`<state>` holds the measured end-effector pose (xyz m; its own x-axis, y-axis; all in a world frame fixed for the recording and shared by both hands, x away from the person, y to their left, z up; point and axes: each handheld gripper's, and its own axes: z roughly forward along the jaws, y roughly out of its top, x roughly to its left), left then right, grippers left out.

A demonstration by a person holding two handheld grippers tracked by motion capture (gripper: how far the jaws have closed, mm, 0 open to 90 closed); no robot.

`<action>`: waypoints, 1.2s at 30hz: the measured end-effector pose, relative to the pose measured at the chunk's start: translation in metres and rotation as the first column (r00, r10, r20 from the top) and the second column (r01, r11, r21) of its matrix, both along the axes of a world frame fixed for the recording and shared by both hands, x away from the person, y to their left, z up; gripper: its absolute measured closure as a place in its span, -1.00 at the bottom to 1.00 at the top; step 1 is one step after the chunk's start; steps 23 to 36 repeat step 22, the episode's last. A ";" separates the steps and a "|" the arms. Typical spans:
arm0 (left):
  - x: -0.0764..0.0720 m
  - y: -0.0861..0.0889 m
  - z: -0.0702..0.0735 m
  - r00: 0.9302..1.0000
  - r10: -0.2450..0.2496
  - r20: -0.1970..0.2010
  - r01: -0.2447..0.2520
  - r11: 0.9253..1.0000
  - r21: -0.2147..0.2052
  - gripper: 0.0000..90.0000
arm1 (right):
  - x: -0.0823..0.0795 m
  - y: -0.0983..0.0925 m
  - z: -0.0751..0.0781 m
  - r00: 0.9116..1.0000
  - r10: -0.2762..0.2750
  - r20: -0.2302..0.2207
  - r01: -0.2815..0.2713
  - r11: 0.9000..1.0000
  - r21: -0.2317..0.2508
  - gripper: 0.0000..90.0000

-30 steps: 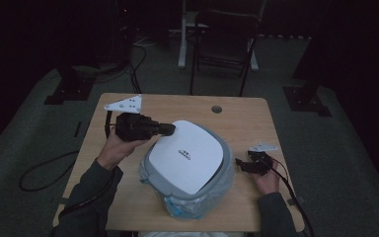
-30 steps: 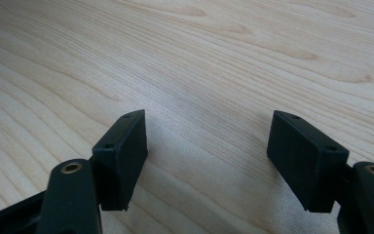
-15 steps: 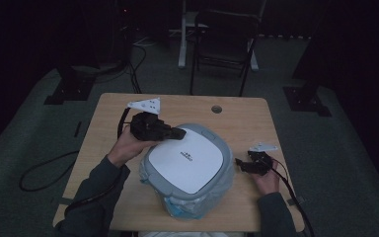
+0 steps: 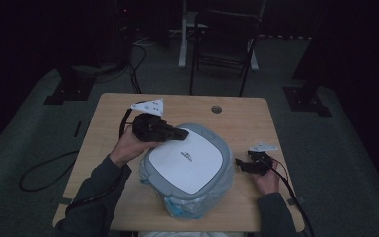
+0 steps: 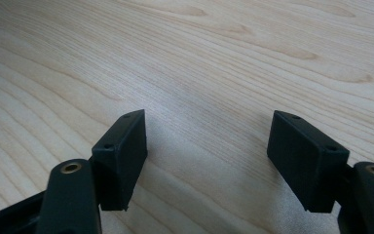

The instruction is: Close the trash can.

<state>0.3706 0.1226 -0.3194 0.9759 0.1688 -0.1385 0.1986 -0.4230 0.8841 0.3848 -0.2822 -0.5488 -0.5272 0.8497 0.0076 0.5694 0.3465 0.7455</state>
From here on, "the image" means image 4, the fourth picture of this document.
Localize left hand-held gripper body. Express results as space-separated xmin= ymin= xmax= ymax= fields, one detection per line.
xmin=130 ymin=98 xmax=173 ymax=143

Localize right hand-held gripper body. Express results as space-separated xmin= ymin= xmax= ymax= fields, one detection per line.
xmin=247 ymin=141 xmax=279 ymax=177

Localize grey white-lidded trash bin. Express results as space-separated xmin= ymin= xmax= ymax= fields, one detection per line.
xmin=138 ymin=122 xmax=237 ymax=221

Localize person's right hand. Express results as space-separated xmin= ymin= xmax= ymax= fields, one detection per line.
xmin=250 ymin=159 xmax=281 ymax=197

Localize person's left hand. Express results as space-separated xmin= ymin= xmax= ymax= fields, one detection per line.
xmin=109 ymin=125 xmax=163 ymax=169

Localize clear plastic bin liner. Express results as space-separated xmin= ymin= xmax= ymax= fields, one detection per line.
xmin=138 ymin=157 xmax=237 ymax=221

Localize black floor strip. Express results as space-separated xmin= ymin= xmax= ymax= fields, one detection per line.
xmin=73 ymin=120 xmax=83 ymax=139

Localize black stand base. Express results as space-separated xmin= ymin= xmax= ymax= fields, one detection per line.
xmin=43 ymin=63 xmax=97 ymax=106
xmin=282 ymin=33 xmax=333 ymax=119

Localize black metal chair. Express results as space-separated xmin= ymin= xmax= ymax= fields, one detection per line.
xmin=177 ymin=0 xmax=268 ymax=72

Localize black folding chair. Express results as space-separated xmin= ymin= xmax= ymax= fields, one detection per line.
xmin=189 ymin=11 xmax=262 ymax=98

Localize black stand cables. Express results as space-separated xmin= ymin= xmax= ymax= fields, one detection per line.
xmin=123 ymin=41 xmax=148 ymax=95

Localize black cable loop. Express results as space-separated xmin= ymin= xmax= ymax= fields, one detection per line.
xmin=18 ymin=150 xmax=80 ymax=193

